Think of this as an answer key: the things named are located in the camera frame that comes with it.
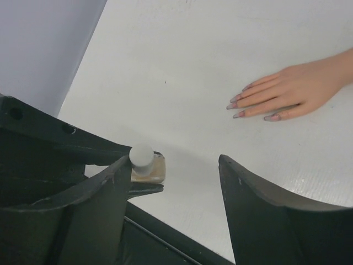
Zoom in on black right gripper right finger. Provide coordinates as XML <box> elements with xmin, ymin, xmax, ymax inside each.
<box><xmin>218</xmin><ymin>155</ymin><xmax>352</xmax><ymax>264</ymax></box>

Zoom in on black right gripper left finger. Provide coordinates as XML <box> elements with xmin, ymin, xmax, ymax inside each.
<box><xmin>0</xmin><ymin>154</ymin><xmax>133</xmax><ymax>265</ymax></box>

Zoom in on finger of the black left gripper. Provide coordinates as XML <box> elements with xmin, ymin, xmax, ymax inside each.
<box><xmin>1</xmin><ymin>162</ymin><xmax>164</xmax><ymax>210</ymax></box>
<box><xmin>1</xmin><ymin>95</ymin><xmax>132</xmax><ymax>166</ymax></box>

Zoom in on nail polish bottle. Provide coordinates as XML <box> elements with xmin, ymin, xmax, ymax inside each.
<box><xmin>131</xmin><ymin>154</ymin><xmax>166</xmax><ymax>184</ymax></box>

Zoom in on white nail polish cap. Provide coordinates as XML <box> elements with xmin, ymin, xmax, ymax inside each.
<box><xmin>129</xmin><ymin>144</ymin><xmax>154</xmax><ymax>177</ymax></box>

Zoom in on mannequin hand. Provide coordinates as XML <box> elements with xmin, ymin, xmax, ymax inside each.
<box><xmin>226</xmin><ymin>49</ymin><xmax>352</xmax><ymax>121</ymax></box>

